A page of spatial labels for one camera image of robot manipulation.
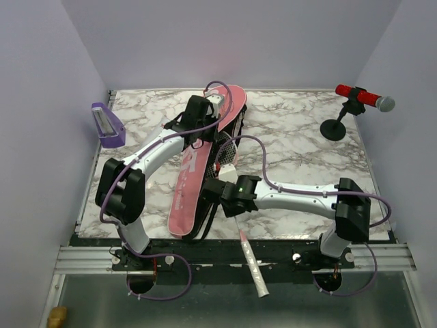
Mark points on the black base frame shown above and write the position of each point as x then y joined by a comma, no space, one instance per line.
208,262

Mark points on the white shuttlecock tube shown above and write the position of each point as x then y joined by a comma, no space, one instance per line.
159,128

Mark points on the aluminium rail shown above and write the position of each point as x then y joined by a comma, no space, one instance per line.
99,260

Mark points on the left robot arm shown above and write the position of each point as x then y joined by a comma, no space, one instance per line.
122,186

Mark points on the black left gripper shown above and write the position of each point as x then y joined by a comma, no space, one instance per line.
212,137

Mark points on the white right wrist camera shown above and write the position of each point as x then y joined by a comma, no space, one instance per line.
227,173

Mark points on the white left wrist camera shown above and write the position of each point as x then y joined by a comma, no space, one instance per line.
216,101

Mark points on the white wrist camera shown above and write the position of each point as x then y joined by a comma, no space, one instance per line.
227,173
216,101

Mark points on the red microphone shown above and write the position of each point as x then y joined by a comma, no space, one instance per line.
382,103

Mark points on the brass fitting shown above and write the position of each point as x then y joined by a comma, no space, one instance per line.
57,317

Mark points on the pink racket bag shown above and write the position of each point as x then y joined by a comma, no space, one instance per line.
188,210

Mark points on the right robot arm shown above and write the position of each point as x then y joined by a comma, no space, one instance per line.
345,203

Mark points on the pink badminton racket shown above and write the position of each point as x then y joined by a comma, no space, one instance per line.
254,269

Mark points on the purple wedge device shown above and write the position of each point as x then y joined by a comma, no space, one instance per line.
111,131

